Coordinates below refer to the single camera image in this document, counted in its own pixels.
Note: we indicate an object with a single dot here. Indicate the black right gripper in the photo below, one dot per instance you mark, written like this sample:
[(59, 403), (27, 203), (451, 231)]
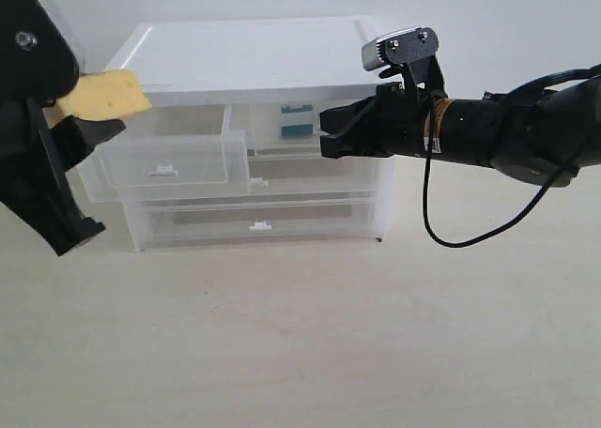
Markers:
[(397, 122)]

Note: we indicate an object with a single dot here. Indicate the wide clear drawer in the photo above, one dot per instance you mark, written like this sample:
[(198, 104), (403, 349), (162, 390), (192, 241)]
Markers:
[(188, 223), (310, 174)]

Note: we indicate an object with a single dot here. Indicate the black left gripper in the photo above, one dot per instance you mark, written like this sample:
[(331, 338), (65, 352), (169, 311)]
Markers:
[(40, 63)]

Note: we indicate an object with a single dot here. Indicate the yellow cheese block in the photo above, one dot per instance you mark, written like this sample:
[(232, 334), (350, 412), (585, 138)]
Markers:
[(113, 94)]

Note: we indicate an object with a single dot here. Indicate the middle wide clear drawer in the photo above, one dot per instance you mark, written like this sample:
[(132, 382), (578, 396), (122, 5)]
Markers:
[(310, 174)]

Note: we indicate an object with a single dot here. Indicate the bottom wide clear drawer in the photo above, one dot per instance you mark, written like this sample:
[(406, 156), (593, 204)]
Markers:
[(188, 223)]

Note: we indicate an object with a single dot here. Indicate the white plastic drawer cabinet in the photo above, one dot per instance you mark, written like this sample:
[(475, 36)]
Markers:
[(242, 63)]

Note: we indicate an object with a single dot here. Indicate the white bottle teal label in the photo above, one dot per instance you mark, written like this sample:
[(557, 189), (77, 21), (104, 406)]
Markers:
[(296, 121)]

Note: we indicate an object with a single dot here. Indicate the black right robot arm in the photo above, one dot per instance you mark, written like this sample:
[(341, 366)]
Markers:
[(548, 126)]

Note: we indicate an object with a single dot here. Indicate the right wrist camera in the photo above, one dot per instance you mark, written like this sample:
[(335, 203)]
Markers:
[(399, 47)]

